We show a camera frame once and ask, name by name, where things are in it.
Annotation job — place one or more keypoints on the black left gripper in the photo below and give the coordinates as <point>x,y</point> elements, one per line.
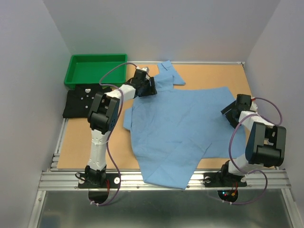
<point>151,90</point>

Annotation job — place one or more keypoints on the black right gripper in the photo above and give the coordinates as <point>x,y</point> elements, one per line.
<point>232,107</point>

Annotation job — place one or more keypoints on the light blue long sleeve shirt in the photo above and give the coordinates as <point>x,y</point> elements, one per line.
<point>172,131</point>

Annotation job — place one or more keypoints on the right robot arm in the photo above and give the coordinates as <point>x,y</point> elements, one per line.
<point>266,143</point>

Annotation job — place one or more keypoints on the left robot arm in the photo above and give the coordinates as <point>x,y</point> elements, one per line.
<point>104,114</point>

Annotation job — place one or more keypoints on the green plastic tray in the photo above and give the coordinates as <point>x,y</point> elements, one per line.
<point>90,68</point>

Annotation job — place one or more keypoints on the folded black shirt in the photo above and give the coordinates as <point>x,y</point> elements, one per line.
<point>80,99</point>

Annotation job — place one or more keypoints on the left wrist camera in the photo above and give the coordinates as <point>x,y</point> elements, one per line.
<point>145,69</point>

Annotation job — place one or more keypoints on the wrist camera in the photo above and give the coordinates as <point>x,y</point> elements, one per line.
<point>145,69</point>
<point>254,106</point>

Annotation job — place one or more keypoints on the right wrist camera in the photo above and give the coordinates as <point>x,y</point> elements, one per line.
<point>254,106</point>

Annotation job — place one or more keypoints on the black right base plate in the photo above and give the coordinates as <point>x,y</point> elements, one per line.
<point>216,180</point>

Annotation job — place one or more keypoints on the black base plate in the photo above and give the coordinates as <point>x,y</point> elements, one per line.
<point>91,181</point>
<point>216,180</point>

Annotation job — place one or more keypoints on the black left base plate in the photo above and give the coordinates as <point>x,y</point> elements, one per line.
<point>91,181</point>

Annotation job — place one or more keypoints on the aluminium mounting rail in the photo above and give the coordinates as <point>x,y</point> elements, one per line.
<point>134,180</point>

